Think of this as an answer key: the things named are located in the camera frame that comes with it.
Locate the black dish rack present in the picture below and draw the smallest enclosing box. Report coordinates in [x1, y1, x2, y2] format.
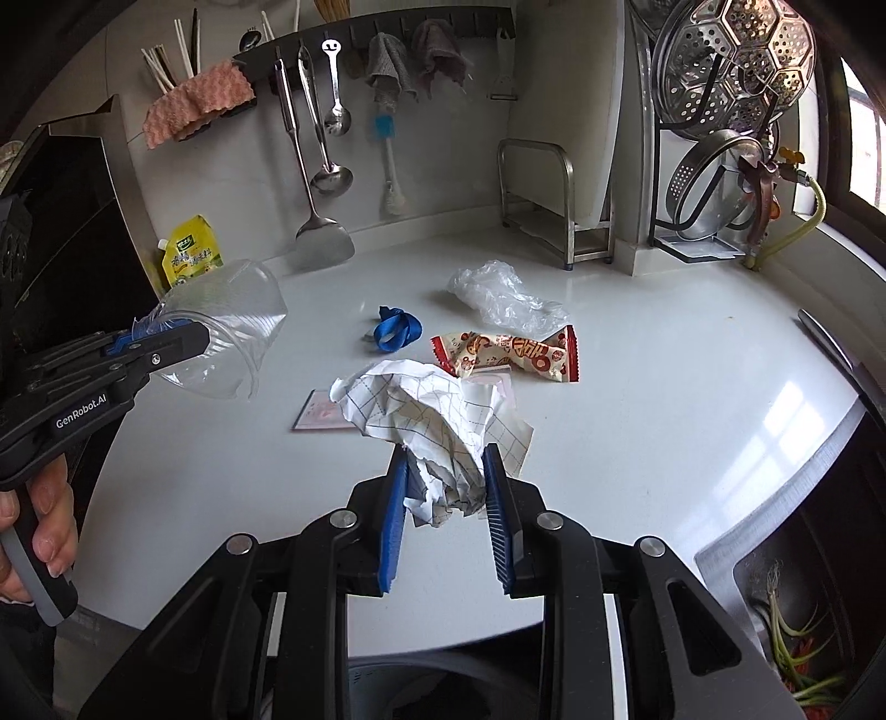
[650, 2, 827, 269]

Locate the yellow gas hose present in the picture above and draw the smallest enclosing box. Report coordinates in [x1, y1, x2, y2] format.
[743, 147, 829, 273]

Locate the steel pot lid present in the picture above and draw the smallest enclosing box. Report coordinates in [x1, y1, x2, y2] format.
[665, 129, 764, 241]

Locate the blue white bottle brush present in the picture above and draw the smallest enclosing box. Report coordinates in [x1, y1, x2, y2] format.
[374, 114, 409, 218]

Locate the checkered paper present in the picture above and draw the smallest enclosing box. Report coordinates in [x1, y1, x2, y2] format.
[329, 360, 534, 527]

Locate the steel steamer basket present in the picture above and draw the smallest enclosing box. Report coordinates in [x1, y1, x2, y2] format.
[652, 0, 816, 140]

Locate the yellow green seasoning pouch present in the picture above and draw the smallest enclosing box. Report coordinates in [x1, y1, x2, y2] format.
[158, 214, 224, 286]

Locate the pink dish cloth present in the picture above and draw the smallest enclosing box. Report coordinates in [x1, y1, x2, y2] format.
[143, 59, 255, 150]

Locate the clear plastic bag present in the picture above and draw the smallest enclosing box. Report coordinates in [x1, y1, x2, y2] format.
[447, 260, 571, 339]

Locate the red snack wrapper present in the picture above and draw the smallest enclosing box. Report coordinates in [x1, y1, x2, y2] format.
[431, 324, 580, 383]

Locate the steel peeler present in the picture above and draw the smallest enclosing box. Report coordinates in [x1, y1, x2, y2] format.
[488, 28, 518, 102]

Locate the person's left hand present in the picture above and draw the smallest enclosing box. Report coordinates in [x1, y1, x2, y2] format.
[0, 455, 78, 604]

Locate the black range hood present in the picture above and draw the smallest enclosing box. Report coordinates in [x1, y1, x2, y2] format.
[2, 96, 168, 394]

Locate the white chopsticks bundle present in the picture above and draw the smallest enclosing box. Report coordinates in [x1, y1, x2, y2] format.
[140, 6, 203, 96]

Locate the grey hanging cloth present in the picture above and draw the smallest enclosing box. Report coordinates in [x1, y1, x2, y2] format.
[365, 33, 419, 116]
[411, 18, 470, 96]

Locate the steel cutting board rack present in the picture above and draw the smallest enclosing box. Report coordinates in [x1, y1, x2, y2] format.
[496, 138, 614, 271]

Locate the small steel spoon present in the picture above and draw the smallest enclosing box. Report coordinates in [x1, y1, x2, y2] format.
[321, 38, 352, 136]

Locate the steel ladle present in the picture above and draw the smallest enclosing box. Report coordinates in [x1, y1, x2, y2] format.
[297, 42, 353, 198]

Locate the white cutting board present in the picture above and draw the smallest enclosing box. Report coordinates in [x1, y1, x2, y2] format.
[508, 2, 626, 229]

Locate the black kitchen sink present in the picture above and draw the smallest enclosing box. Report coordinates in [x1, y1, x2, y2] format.
[696, 404, 884, 718]

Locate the clear plastic cup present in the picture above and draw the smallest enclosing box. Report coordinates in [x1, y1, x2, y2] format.
[146, 260, 287, 399]

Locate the steel spatula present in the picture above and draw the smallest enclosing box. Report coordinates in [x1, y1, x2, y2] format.
[274, 57, 356, 271]

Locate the long pink flat package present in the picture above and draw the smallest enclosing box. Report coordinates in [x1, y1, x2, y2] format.
[291, 369, 518, 434]

